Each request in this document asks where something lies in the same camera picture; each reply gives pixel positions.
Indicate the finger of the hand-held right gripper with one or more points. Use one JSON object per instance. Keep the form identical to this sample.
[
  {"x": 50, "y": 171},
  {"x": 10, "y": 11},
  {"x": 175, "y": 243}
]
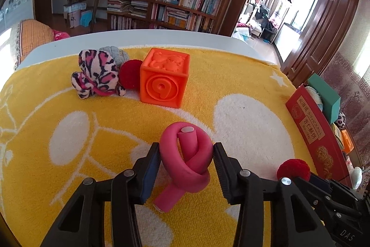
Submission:
[{"x": 320, "y": 182}]

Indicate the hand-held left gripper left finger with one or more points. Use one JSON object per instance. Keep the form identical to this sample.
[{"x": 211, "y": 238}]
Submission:
[{"x": 150, "y": 174}]

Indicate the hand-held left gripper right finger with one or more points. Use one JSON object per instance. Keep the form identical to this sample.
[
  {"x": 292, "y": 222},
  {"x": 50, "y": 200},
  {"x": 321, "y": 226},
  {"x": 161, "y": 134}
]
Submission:
[{"x": 224, "y": 174}]

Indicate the red pom-pom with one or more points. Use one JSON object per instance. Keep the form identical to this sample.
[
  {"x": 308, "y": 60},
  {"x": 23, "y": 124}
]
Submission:
[
  {"x": 293, "y": 169},
  {"x": 131, "y": 74}
]

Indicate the pink foam hair curler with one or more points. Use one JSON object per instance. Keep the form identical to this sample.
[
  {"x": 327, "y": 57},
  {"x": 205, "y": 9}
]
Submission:
[{"x": 173, "y": 154}]

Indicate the red tin container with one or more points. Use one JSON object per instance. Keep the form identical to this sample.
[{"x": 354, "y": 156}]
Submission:
[{"x": 312, "y": 131}]

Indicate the teal shallow box tray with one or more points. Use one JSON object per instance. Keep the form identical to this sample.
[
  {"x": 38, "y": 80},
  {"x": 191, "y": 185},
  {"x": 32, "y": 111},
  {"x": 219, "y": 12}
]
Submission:
[{"x": 326, "y": 96}]

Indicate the orange rubber cube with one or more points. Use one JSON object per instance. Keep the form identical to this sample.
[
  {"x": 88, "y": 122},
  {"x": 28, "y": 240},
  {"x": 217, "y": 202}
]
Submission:
[
  {"x": 164, "y": 79},
  {"x": 347, "y": 141}
]

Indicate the light floral pouch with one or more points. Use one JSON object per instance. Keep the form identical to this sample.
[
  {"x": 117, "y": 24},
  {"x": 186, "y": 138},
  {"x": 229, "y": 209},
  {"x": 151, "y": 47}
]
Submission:
[{"x": 315, "y": 96}]

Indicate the patterned curtain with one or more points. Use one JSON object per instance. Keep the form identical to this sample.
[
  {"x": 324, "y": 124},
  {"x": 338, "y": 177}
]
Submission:
[{"x": 347, "y": 82}]

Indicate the yellow patterned blanket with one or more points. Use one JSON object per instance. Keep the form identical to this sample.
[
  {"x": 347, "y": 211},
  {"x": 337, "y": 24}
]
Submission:
[{"x": 57, "y": 105}]

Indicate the grey knitted scrunchie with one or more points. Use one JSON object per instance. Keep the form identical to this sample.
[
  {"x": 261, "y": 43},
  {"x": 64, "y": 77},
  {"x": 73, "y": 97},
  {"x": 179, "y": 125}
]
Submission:
[{"x": 118, "y": 53}]

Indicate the dark wooden door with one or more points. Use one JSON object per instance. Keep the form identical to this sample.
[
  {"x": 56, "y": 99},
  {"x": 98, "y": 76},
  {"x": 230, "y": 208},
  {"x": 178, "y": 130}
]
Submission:
[{"x": 332, "y": 18}]

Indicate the blue storage box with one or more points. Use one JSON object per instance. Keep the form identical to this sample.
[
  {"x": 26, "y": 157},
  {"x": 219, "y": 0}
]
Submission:
[{"x": 86, "y": 18}]

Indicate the white storage bag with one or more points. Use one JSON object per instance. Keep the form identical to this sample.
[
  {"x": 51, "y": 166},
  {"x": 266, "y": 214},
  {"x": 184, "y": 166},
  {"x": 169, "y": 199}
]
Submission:
[{"x": 73, "y": 14}]

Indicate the orange checked sofa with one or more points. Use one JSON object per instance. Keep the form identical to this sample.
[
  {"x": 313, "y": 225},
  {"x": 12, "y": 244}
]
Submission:
[{"x": 31, "y": 33}]

